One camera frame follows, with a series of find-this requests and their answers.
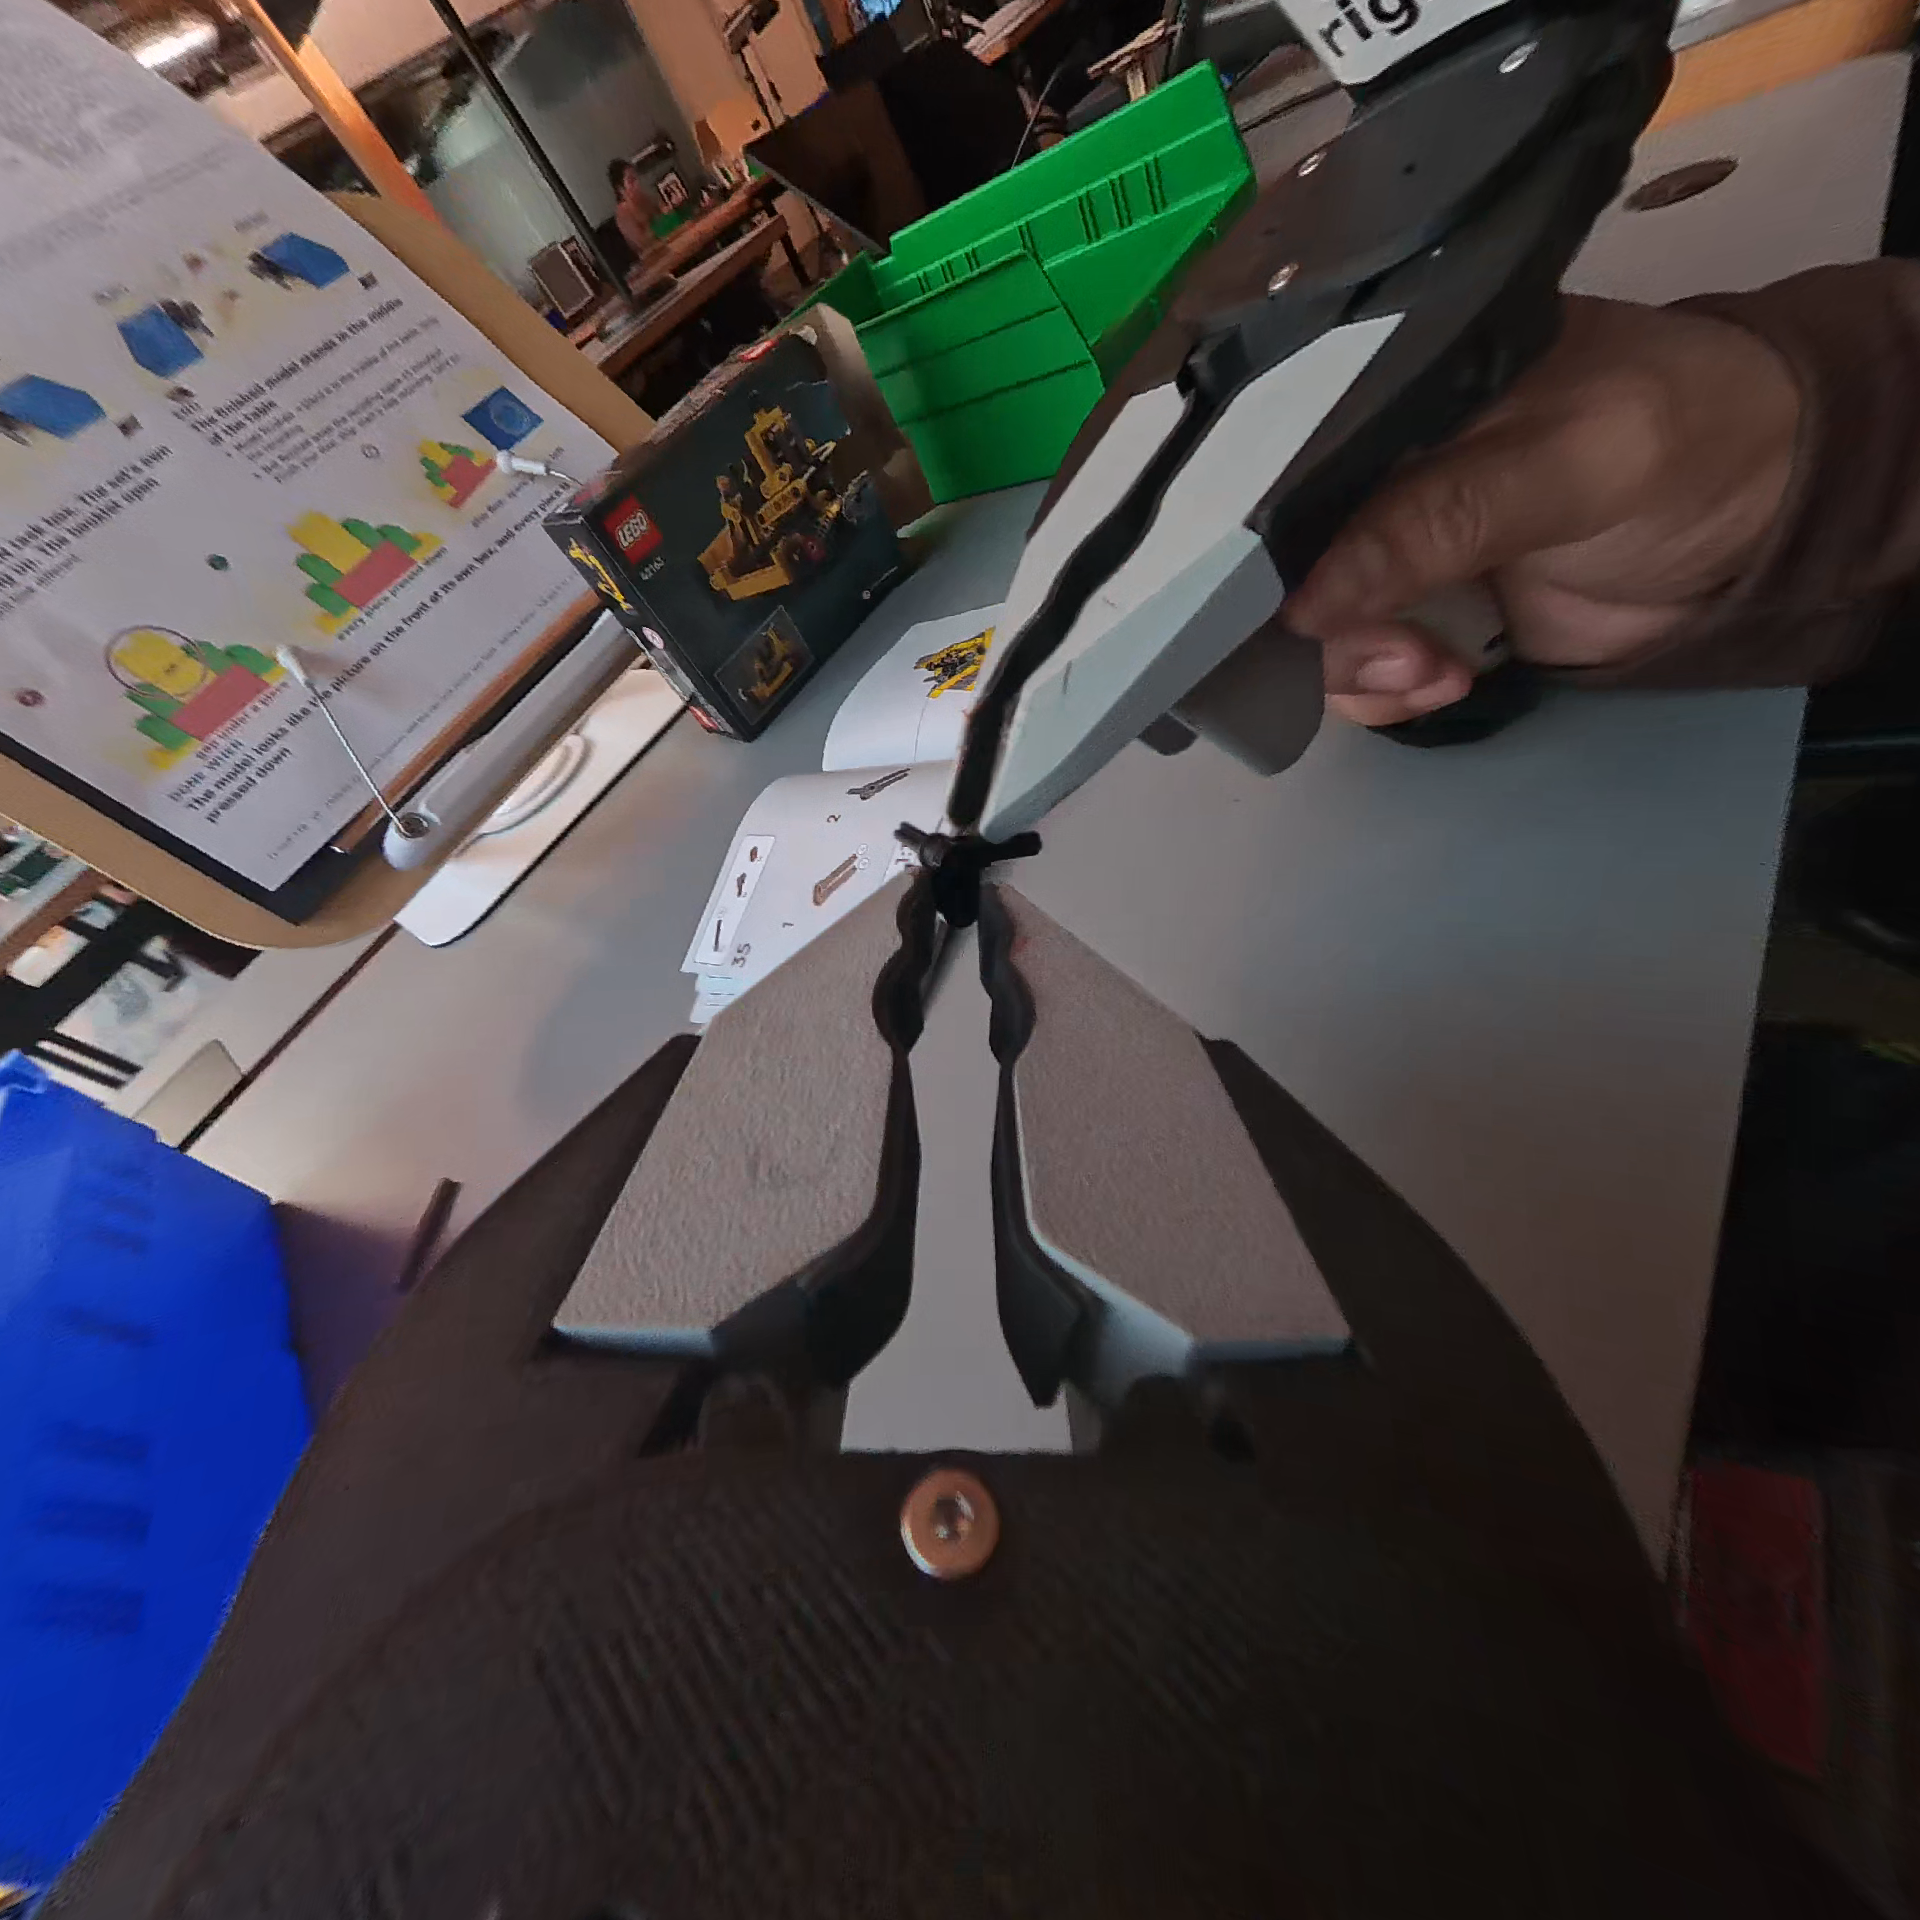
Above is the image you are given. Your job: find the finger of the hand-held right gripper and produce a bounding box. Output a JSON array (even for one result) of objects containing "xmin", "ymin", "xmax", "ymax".
[
  {"xmin": 944, "ymin": 374, "xmax": 1202, "ymax": 833},
  {"xmin": 956, "ymin": 312, "xmax": 1412, "ymax": 842}
]

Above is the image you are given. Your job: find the printed instruction sheet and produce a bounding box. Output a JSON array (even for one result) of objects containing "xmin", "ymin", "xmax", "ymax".
[{"xmin": 0, "ymin": 0, "xmax": 621, "ymax": 890}]

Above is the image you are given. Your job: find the black building set box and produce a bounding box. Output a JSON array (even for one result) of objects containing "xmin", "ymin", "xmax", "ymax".
[{"xmin": 541, "ymin": 300, "xmax": 937, "ymax": 743}]

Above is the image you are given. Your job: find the white stand base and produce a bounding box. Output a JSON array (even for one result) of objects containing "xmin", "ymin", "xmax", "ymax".
[{"xmin": 387, "ymin": 666, "xmax": 693, "ymax": 949}]

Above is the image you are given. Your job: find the person's right forearm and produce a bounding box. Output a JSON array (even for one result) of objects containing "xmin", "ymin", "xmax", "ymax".
[{"xmin": 1680, "ymin": 253, "xmax": 1920, "ymax": 696}]

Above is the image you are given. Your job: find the black plastic connector piece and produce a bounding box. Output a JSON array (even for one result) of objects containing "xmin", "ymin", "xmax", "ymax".
[{"xmin": 894, "ymin": 818, "xmax": 1044, "ymax": 970}]

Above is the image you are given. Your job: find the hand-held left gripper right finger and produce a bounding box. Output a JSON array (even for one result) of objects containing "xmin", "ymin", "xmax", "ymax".
[{"xmin": 974, "ymin": 882, "xmax": 1357, "ymax": 1416}]

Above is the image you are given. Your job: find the blue storage bin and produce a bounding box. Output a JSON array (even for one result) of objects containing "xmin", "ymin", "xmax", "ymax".
[{"xmin": 0, "ymin": 1049, "xmax": 319, "ymax": 1892}]

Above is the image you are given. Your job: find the person's right hand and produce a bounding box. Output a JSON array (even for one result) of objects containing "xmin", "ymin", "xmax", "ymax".
[{"xmin": 1287, "ymin": 291, "xmax": 1825, "ymax": 727}]

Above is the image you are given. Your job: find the dark plastic axle rod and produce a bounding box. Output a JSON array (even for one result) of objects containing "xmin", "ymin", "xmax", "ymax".
[{"xmin": 393, "ymin": 1178, "xmax": 464, "ymax": 1296}]

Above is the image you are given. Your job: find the wooden workbench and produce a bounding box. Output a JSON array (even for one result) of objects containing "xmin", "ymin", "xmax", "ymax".
[{"xmin": 592, "ymin": 185, "xmax": 799, "ymax": 384}]

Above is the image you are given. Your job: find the building instruction booklet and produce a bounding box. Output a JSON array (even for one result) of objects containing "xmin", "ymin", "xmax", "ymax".
[{"xmin": 678, "ymin": 606, "xmax": 1005, "ymax": 1026}]

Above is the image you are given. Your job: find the green storage bin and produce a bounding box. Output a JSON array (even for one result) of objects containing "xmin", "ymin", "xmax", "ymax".
[
  {"xmin": 875, "ymin": 60, "xmax": 1261, "ymax": 378},
  {"xmin": 816, "ymin": 246, "xmax": 1112, "ymax": 508}
]

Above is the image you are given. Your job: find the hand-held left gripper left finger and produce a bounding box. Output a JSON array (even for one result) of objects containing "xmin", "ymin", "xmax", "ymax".
[{"xmin": 553, "ymin": 876, "xmax": 963, "ymax": 1403}]

